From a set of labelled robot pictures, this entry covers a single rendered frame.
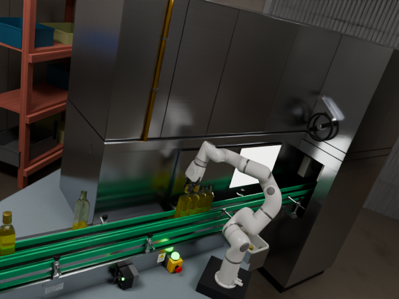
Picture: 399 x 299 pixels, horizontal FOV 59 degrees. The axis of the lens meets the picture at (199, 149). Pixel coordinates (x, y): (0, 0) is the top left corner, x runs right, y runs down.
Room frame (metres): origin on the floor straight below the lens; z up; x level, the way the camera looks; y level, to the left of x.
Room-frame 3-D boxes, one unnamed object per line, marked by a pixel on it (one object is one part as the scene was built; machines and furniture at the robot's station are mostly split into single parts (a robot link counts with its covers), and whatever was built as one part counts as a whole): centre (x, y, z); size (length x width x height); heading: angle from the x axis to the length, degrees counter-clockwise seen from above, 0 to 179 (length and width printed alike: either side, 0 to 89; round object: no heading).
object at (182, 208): (1.78, 0.01, 0.99); 0.06 x 0.06 x 0.21; 41
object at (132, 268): (1.36, 0.18, 0.79); 0.08 x 0.08 x 0.08; 41
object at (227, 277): (1.49, -0.33, 0.89); 0.16 x 0.13 x 0.15; 74
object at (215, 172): (2.17, -0.23, 1.15); 0.90 x 0.03 x 0.34; 131
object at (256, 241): (1.88, -0.45, 0.80); 0.22 x 0.17 x 0.09; 41
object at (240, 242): (1.51, -0.31, 1.05); 0.13 x 0.10 x 0.16; 33
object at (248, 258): (1.90, -0.44, 0.79); 0.27 x 0.17 x 0.08; 41
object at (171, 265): (1.54, -0.02, 0.79); 0.07 x 0.07 x 0.07; 41
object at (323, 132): (2.53, -0.82, 1.49); 0.21 x 0.05 x 0.21; 41
